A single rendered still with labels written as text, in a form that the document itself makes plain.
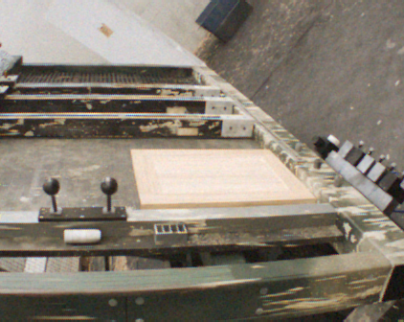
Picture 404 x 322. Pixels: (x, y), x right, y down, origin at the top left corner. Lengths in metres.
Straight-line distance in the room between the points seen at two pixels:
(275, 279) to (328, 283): 0.13
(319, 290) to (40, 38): 6.09
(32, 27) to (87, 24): 1.72
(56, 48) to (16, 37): 0.64
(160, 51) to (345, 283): 4.45
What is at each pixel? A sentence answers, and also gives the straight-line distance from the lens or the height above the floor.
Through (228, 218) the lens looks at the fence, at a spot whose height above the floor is 1.15.
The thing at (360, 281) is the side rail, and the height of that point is 0.95.
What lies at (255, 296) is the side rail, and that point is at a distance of 0.83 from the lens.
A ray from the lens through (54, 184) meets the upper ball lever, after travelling 0.87.
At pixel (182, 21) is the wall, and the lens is 6.50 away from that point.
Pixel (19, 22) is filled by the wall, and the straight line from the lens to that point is 6.64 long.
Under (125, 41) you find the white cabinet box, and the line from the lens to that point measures 5.08.
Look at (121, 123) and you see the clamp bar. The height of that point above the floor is 1.34.
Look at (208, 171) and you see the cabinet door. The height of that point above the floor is 1.11.
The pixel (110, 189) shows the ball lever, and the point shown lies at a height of 1.44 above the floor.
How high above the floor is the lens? 1.66
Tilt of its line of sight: 24 degrees down
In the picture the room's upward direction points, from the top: 58 degrees counter-clockwise
